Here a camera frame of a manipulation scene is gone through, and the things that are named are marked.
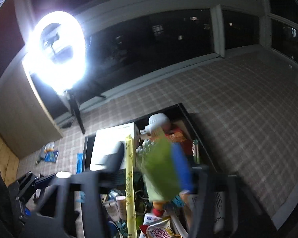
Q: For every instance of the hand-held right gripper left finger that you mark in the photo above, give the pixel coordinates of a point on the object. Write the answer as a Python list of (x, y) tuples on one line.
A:
[(115, 157)]

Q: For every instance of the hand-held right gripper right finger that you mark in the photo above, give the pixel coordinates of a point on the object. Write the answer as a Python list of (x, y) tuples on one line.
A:
[(182, 168)]

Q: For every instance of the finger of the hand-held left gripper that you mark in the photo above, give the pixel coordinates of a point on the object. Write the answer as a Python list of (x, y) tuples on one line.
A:
[(27, 212), (43, 179)]

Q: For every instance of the yellow cleaning cloth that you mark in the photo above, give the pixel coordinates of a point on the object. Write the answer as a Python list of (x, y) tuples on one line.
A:
[(161, 171)]

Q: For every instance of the blue foil packet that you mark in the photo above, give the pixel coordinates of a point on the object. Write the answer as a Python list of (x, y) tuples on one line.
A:
[(51, 156)]

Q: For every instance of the long yellow printed packet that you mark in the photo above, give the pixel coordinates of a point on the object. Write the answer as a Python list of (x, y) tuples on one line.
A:
[(130, 178)]

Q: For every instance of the black container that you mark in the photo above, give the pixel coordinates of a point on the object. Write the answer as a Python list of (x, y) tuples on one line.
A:
[(203, 148)]

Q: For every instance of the orange white snack packet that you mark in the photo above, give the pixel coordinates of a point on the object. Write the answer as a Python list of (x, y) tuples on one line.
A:
[(49, 146)]

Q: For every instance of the teal plastic clip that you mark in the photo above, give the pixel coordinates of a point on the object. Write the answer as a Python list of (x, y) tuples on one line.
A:
[(176, 202)]

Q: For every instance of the blue wet wipe packet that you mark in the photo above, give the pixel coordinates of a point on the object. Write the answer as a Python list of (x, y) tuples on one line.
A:
[(79, 162)]

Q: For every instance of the small red yellow toy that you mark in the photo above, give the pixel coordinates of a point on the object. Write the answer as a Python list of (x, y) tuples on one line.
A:
[(159, 209)]

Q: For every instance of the white gold snack sachet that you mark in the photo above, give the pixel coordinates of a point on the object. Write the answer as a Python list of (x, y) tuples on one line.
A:
[(159, 230)]

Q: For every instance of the white cardboard box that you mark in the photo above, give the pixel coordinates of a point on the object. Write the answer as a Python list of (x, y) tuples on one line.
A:
[(109, 141)]

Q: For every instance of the orange red packet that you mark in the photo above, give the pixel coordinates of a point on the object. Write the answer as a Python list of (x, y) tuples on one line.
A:
[(176, 136)]

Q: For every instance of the pine plank panel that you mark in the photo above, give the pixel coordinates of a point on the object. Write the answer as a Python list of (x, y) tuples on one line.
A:
[(5, 158)]

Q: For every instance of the large light wooden board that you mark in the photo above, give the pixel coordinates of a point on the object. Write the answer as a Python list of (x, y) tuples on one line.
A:
[(19, 119)]

